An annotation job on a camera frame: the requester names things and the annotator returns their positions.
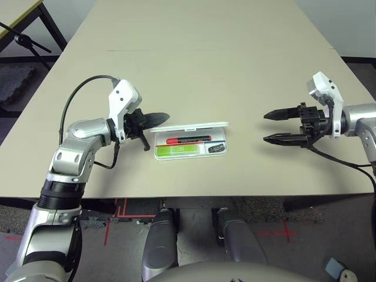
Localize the black tripod stand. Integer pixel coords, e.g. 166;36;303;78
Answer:
0;22;53;71

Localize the grey right robot leg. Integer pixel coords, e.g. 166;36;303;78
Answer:
216;207;268;265

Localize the blue grey floor object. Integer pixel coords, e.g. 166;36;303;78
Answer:
324;257;358;282

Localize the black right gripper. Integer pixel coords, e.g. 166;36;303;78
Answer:
263;102;327;147

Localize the grey robot leg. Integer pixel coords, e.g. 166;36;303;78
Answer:
142;208;180;278
216;207;268;265

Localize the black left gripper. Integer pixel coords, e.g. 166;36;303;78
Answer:
125;108;170;152

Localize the green rectangular eraser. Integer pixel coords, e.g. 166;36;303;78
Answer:
157;144;202;157

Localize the white pencil case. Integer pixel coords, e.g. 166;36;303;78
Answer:
149;120;231;161

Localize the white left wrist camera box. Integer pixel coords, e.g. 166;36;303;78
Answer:
108;79;143;142

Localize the dark foam floor mat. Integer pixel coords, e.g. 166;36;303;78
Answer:
0;64;41;117

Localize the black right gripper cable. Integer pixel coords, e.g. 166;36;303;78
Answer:
307;142;376;192

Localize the black left camera cable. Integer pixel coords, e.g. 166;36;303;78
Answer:
58;75;122;145

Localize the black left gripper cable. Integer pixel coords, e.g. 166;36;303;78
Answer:
93;140;120;170

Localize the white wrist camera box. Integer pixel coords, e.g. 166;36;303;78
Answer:
108;79;143;142
306;71;345;139

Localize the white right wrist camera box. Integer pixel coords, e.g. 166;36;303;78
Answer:
306;71;345;139

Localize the black table underframe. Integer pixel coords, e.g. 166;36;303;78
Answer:
0;196;376;212

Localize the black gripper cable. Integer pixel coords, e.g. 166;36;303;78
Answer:
93;140;120;170
307;142;376;192

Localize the grey left robot leg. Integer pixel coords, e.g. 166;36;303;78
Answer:
142;208;180;278

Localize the side table with black frame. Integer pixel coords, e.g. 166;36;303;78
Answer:
0;0;68;64

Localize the grey robot torso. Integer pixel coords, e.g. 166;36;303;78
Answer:
143;261;324;282

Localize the red and black marker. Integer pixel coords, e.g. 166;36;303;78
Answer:
166;135;212;145

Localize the small black stationery piece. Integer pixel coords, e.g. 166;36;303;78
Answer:
207;143;227;154

